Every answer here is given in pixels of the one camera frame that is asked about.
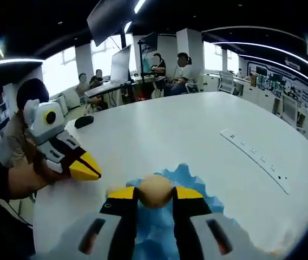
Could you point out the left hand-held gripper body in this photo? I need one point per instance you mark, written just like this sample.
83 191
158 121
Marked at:
41 131

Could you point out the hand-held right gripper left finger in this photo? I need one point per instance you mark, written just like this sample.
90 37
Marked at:
121 216

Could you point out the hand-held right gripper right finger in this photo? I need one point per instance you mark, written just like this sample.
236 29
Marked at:
189 216

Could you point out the blue egg tray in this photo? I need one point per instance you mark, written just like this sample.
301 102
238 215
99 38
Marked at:
186 174

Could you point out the person's left hand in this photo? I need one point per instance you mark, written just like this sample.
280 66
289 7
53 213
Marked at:
48 177

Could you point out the black oval case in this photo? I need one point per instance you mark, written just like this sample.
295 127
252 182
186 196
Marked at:
84 122

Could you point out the long office desk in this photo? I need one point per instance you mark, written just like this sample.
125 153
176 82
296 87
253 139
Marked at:
102 89

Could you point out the short ceiling light strip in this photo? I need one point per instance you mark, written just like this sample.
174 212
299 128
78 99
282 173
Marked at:
18 61

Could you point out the white monitor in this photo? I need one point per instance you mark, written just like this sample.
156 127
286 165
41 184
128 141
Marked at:
120 63

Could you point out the hanging dark display screen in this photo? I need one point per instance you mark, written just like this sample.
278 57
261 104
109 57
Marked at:
102 21

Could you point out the black monitor on pole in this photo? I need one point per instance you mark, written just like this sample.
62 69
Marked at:
150 42

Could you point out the white office chair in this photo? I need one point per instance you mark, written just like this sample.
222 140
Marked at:
194 87
226 81

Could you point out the white office desk row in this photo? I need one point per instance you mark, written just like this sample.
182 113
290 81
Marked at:
251 92

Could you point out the brown cardboard box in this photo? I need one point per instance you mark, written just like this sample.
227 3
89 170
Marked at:
252 80

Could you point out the long ceiling light strip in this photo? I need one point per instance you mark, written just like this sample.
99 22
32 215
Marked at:
139 6

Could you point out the curved ceiling light strip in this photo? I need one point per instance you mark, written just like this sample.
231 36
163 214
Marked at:
224 42
278 65

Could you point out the blue wall display board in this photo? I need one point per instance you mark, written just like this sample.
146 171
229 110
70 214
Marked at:
286 81

